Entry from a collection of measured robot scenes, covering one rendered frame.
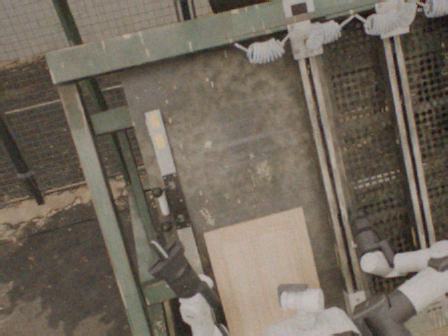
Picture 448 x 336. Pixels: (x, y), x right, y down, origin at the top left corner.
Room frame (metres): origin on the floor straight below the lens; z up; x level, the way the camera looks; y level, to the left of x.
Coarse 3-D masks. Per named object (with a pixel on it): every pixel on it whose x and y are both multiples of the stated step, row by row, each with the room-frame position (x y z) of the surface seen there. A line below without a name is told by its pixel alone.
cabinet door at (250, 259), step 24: (264, 216) 1.44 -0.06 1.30; (288, 216) 1.43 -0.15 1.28; (216, 240) 1.39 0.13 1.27; (240, 240) 1.39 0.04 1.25; (264, 240) 1.39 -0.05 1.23; (288, 240) 1.39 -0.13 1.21; (216, 264) 1.34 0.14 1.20; (240, 264) 1.34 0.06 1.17; (264, 264) 1.34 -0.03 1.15; (288, 264) 1.34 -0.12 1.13; (312, 264) 1.33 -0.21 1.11; (240, 288) 1.29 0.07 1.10; (264, 288) 1.29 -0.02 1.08; (312, 288) 1.28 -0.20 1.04; (240, 312) 1.24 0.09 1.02; (264, 312) 1.24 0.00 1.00; (288, 312) 1.23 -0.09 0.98
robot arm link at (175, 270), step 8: (176, 240) 1.10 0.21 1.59; (168, 248) 1.08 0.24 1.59; (176, 248) 1.07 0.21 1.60; (184, 248) 1.08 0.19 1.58; (168, 256) 1.05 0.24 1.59; (176, 256) 1.05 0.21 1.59; (184, 256) 1.06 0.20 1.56; (152, 264) 1.04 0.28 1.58; (160, 264) 1.03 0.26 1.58; (168, 264) 1.03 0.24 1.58; (176, 264) 1.04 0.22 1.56; (184, 264) 1.05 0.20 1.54; (152, 272) 1.01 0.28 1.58; (160, 272) 1.01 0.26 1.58; (168, 272) 1.02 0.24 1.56; (176, 272) 1.03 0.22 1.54; (184, 272) 1.04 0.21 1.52; (192, 272) 1.04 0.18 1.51; (168, 280) 1.01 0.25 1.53; (176, 280) 1.02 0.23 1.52; (184, 280) 1.02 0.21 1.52; (192, 280) 1.02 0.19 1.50; (176, 288) 1.01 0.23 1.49; (184, 288) 1.01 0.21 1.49
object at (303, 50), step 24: (288, 0) 1.76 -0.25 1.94; (312, 0) 1.76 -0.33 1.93; (312, 24) 1.72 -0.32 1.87; (312, 48) 1.61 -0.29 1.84; (312, 72) 1.67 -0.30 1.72; (312, 96) 1.66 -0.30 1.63; (312, 120) 1.58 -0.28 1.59; (312, 144) 1.58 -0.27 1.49; (336, 168) 1.49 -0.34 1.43; (336, 192) 1.45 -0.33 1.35; (336, 216) 1.39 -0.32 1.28; (336, 240) 1.35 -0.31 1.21; (360, 288) 1.24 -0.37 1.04
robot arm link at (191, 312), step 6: (180, 306) 1.01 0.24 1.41; (186, 306) 1.00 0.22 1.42; (192, 306) 1.00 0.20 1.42; (198, 306) 1.00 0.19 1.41; (204, 306) 1.07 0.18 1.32; (186, 312) 1.00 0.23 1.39; (192, 312) 0.99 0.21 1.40; (198, 312) 0.99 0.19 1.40; (204, 312) 1.05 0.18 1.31; (186, 318) 1.01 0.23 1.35; (192, 318) 1.00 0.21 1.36; (198, 318) 0.99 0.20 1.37; (204, 318) 1.01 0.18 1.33; (192, 324) 1.00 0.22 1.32; (198, 324) 0.99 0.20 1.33
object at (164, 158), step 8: (152, 112) 1.62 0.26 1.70; (160, 120) 1.60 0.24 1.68; (160, 128) 1.59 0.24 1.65; (152, 136) 1.57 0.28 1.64; (160, 152) 1.54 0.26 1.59; (168, 152) 1.54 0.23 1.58; (160, 160) 1.53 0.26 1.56; (168, 160) 1.53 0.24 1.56; (160, 168) 1.51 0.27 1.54; (168, 168) 1.51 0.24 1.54; (184, 232) 1.39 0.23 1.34; (184, 240) 1.37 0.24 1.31; (192, 240) 1.37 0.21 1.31; (192, 248) 1.36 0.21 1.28; (192, 256) 1.34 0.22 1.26; (192, 264) 1.33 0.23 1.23; (200, 264) 1.33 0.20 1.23; (200, 272) 1.31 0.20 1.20
